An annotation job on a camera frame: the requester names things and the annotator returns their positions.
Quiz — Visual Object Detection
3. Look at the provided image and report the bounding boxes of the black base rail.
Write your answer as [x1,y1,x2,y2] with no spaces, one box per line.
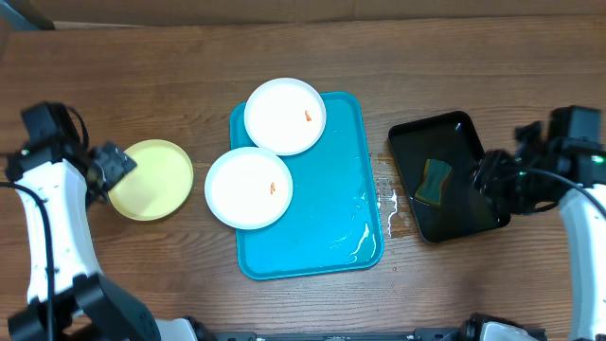
[184,312,548,341]

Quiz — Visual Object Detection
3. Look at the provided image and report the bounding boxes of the white plate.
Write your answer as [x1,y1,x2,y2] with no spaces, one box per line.
[205,147,294,230]
[244,78,327,156]

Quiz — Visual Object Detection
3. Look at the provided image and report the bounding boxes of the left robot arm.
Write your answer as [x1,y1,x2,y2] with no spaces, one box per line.
[4,138,161,340]

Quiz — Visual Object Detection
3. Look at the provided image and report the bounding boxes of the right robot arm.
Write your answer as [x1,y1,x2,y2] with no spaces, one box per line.
[472,150,605,340]

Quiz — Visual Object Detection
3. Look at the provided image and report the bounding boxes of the teal plastic tray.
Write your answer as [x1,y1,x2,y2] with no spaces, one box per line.
[236,92,384,280]

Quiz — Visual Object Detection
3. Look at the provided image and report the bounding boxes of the black rectangular water tray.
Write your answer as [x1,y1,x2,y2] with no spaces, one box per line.
[388,111,511,243]

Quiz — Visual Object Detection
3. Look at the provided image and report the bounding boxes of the light green rimmed plate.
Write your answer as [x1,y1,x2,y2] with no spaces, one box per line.
[109,139,194,222]

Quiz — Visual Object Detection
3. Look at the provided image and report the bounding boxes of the green and yellow sponge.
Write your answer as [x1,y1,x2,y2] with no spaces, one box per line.
[414,159,452,206]

